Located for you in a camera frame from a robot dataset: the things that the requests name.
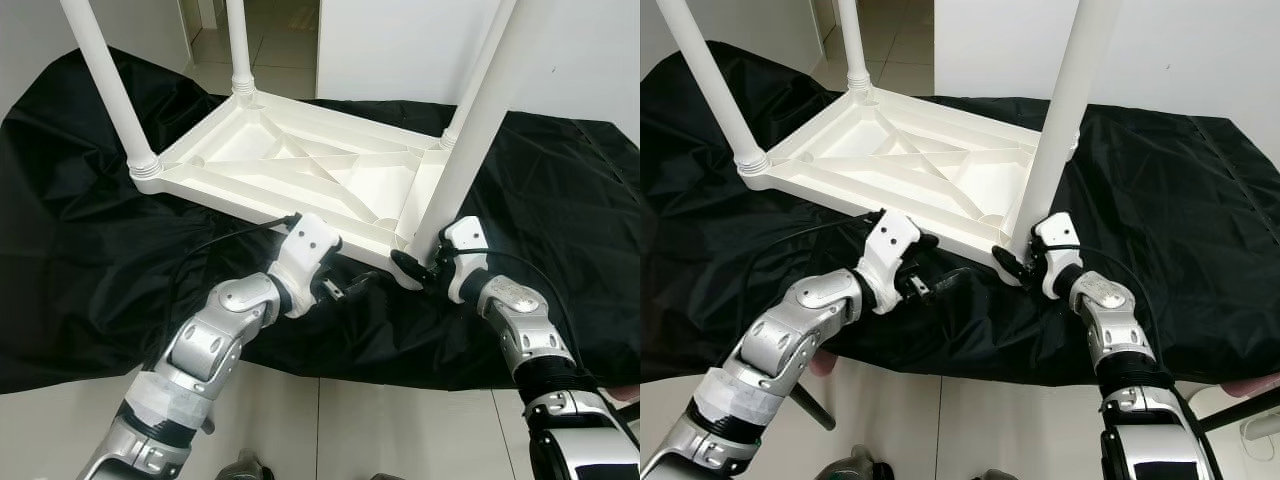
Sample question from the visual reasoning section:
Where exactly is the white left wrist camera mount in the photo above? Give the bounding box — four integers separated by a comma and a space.
858, 210, 926, 316
265, 213, 343, 319

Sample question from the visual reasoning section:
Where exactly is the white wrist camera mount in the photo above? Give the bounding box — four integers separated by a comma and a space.
858, 210, 926, 316
1033, 212, 1084, 299
440, 218, 491, 301
265, 213, 343, 319

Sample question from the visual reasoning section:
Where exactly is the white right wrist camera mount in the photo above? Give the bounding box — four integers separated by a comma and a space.
1033, 212, 1084, 299
440, 218, 491, 301

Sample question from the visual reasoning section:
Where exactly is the black stand rod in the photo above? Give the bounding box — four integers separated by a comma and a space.
790, 385, 836, 431
1195, 400, 1280, 433

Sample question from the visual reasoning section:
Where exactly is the grey robot left leg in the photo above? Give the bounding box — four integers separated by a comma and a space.
815, 445, 891, 480

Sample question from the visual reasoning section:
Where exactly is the black cloth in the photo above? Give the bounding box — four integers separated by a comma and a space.
0, 45, 641, 393
640, 40, 1280, 386

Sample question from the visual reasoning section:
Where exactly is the white round stand base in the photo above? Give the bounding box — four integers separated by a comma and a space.
1215, 385, 1280, 471

